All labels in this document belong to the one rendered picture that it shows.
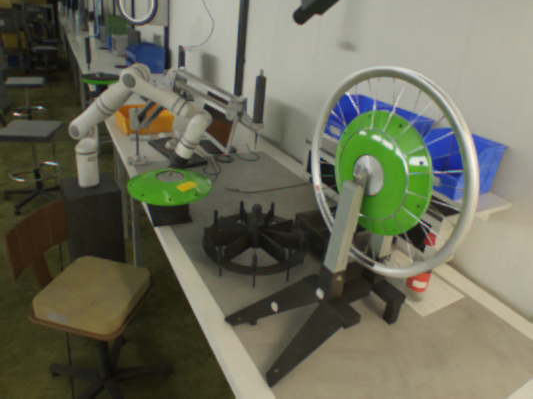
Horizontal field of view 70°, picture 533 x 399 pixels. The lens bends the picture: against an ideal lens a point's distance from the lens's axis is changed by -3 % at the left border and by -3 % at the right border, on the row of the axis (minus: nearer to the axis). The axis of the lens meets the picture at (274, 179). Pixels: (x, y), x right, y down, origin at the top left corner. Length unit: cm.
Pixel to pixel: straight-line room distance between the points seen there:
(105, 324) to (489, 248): 139
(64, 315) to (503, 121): 167
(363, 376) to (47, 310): 116
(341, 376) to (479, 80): 103
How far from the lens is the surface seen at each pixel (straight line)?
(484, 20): 152
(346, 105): 182
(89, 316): 164
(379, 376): 109
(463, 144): 84
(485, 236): 153
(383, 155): 94
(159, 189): 144
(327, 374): 105
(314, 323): 106
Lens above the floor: 170
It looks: 23 degrees down
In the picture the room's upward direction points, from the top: 6 degrees clockwise
